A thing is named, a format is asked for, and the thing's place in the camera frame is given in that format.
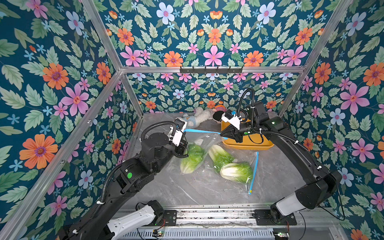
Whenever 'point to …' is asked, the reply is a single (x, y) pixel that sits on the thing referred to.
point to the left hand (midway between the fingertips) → (186, 133)
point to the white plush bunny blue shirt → (193, 121)
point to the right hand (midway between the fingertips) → (225, 128)
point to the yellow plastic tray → (250, 141)
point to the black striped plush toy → (219, 109)
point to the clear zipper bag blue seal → (214, 178)
